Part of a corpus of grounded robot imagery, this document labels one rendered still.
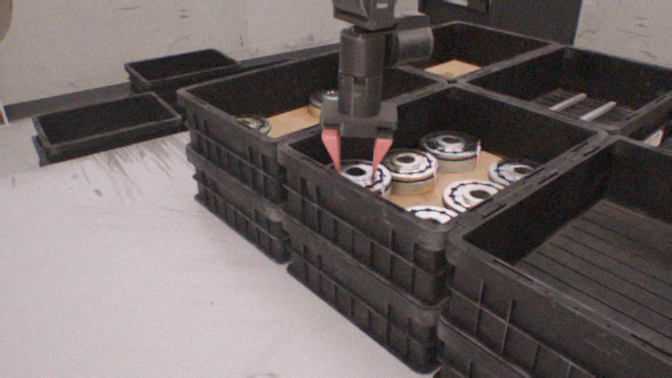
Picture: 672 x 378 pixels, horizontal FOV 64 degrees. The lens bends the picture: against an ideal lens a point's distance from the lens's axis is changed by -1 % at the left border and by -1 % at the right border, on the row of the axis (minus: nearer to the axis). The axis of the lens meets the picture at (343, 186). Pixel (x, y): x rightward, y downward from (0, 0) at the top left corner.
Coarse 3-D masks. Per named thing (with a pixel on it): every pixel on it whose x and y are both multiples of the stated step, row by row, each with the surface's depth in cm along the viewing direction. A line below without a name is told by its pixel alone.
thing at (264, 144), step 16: (288, 64) 109; (224, 80) 100; (432, 80) 101; (192, 96) 93; (400, 96) 93; (192, 112) 92; (208, 112) 88; (224, 112) 87; (224, 128) 85; (240, 128) 82; (304, 128) 81; (256, 144) 79; (272, 144) 77
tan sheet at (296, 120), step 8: (288, 112) 113; (296, 112) 113; (304, 112) 113; (272, 120) 109; (280, 120) 109; (288, 120) 109; (296, 120) 109; (304, 120) 109; (312, 120) 109; (272, 128) 106; (280, 128) 106; (288, 128) 106; (296, 128) 106; (272, 136) 103
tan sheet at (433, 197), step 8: (480, 152) 97; (480, 160) 94; (488, 160) 94; (496, 160) 94; (480, 168) 92; (488, 168) 92; (440, 176) 89; (448, 176) 89; (456, 176) 89; (464, 176) 89; (472, 176) 89; (480, 176) 89; (440, 184) 87; (448, 184) 87; (432, 192) 85; (440, 192) 85; (392, 200) 83; (400, 200) 83; (408, 200) 83; (416, 200) 83; (424, 200) 83; (432, 200) 83; (440, 200) 83
